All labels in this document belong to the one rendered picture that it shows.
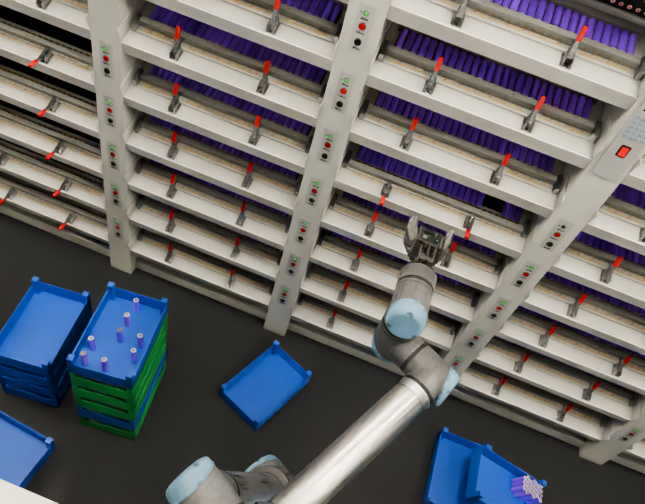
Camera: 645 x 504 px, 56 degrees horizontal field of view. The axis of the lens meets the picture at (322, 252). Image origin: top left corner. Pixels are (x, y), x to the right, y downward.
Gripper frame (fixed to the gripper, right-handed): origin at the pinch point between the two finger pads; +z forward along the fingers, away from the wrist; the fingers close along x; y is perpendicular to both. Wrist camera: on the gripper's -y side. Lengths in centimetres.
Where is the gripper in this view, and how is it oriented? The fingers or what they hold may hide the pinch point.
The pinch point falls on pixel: (430, 227)
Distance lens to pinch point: 167.1
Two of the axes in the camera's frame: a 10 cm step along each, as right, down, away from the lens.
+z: 3.0, -6.7, 6.8
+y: 2.2, -6.4, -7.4
